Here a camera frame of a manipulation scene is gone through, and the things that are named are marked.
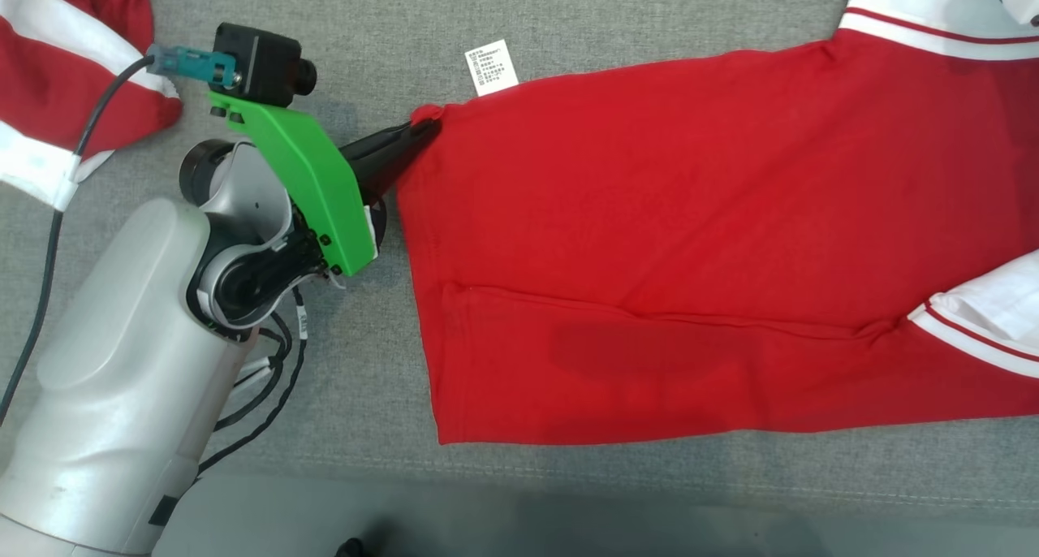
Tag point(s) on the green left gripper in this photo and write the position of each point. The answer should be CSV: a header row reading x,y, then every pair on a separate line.
x,y
316,175

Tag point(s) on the red white striped t-shirt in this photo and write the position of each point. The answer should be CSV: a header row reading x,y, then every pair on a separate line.
x,y
649,216

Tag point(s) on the red shorts with white stripe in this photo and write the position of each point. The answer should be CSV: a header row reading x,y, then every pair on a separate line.
x,y
49,94

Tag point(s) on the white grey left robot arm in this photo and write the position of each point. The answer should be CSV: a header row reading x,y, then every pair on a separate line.
x,y
122,362

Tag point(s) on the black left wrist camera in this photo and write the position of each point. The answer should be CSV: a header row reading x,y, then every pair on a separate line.
x,y
260,62

